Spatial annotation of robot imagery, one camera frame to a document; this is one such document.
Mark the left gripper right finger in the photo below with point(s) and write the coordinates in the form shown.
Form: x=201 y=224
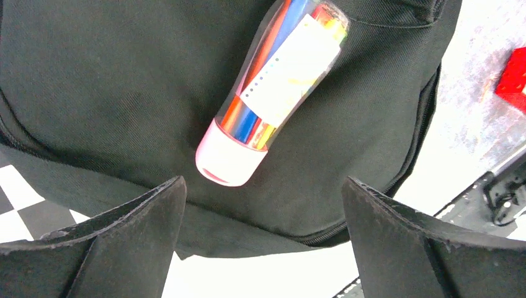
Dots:
x=401 y=252

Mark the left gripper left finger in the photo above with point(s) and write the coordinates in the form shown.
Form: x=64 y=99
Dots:
x=124 y=252

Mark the black student backpack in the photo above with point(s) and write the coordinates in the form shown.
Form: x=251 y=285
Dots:
x=102 y=101

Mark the pink capped marker tube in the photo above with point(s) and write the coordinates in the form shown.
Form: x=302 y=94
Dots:
x=295 y=46

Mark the black white chessboard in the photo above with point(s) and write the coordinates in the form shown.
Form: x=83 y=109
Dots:
x=26 y=215

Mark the red window toy brick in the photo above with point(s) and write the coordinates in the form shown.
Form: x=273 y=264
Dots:
x=511 y=86

